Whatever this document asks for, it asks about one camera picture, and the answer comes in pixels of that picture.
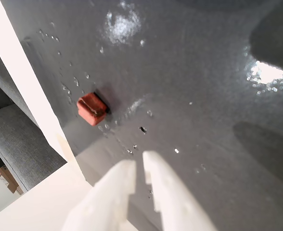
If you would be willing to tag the brown cardboard box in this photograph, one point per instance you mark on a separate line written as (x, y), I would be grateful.
(10, 179)

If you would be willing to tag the dark grey table mat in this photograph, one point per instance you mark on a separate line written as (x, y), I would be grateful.
(180, 96)

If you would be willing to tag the grey fabric sofa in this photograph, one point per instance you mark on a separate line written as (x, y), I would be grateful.
(18, 137)

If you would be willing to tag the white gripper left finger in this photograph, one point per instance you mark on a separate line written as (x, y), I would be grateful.
(107, 199)

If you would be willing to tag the red cube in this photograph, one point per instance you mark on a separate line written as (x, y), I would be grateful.
(92, 109)

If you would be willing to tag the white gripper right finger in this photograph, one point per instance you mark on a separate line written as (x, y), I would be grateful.
(175, 197)

